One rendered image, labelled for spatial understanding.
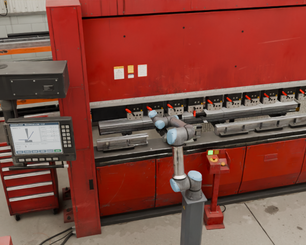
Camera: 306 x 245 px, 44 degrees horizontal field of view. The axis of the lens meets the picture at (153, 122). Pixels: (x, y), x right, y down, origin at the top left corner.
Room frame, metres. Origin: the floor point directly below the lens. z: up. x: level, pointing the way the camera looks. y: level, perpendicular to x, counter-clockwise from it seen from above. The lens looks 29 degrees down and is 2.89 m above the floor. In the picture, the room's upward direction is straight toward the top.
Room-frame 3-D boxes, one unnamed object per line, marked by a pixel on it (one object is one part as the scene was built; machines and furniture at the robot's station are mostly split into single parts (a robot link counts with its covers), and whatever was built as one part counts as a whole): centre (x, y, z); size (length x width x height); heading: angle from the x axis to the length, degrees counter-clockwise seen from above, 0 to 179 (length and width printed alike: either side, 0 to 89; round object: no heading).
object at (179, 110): (3.28, -0.21, 1.26); 0.15 x 0.09 x 0.17; 104
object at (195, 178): (2.52, -0.34, 0.94); 0.13 x 0.12 x 0.14; 112
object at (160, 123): (2.92, -0.07, 1.27); 0.11 x 0.11 x 0.08; 22
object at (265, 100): (3.52, -1.18, 1.26); 0.15 x 0.09 x 0.17; 104
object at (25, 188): (3.27, 1.30, 0.50); 0.50 x 0.50 x 1.00; 14
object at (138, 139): (3.15, 0.30, 0.92); 0.50 x 0.06 x 0.10; 104
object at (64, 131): (2.41, 0.81, 1.42); 0.45 x 0.12 x 0.36; 94
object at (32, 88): (2.49, 0.87, 1.53); 0.51 x 0.25 x 0.85; 94
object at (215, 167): (3.07, -0.64, 0.75); 0.20 x 0.16 x 0.18; 97
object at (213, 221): (3.04, -0.64, 0.06); 0.25 x 0.20 x 0.12; 7
